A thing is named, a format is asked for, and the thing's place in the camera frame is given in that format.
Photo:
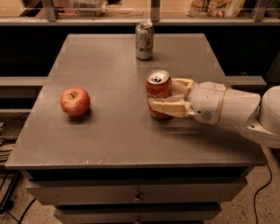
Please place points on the clear plastic container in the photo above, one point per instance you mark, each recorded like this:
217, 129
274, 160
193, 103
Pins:
91, 8

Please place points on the metal shelf rack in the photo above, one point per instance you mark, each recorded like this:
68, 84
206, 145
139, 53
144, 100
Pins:
130, 12

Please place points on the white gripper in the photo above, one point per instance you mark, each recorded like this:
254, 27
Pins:
207, 101

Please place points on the silver green soda can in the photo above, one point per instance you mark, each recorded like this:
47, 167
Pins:
144, 39

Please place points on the red apple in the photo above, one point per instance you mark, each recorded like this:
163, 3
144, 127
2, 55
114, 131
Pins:
75, 102

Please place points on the colourful snack bag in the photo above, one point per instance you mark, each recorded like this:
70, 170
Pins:
215, 8

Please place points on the grey drawer cabinet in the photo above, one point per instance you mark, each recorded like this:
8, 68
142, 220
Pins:
116, 164

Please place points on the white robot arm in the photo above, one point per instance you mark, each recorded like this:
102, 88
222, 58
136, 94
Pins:
255, 117

